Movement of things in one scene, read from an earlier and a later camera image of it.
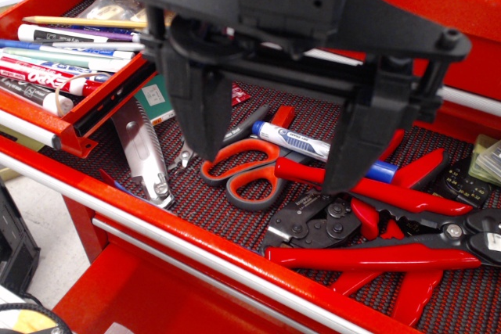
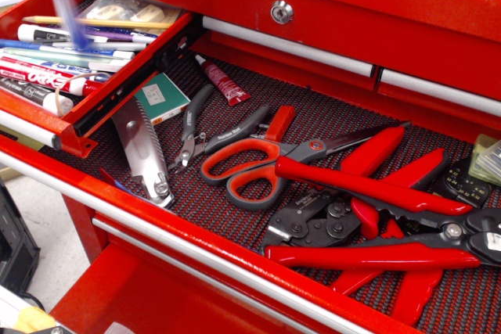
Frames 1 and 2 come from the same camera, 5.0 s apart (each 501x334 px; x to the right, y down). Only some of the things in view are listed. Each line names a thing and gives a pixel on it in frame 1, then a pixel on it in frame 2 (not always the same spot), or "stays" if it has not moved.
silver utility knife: (145, 152) stays
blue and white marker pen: (318, 149) → (70, 16)
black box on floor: (19, 249) stays
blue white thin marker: (26, 44) stays
